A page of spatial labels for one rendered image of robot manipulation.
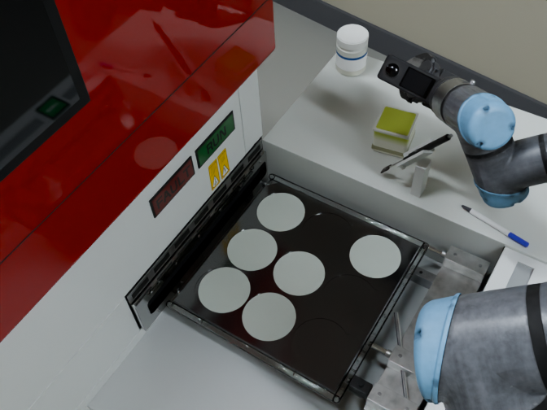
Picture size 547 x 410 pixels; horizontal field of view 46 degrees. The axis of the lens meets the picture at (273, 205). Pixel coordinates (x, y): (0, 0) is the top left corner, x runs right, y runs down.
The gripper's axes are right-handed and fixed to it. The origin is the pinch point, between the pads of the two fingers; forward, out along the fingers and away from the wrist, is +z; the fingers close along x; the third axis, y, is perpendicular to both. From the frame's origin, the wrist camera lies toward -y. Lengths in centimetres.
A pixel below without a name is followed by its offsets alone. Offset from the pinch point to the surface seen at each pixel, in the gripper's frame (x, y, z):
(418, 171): -14.6, 8.1, -12.1
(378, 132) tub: -13.1, 2.2, -0.5
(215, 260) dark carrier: -49, -17, -8
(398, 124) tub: -10.1, 5.2, -0.4
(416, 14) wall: 15, 57, 151
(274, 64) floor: -33, 18, 175
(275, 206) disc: -36.5, -8.6, 1.8
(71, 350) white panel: -63, -38, -28
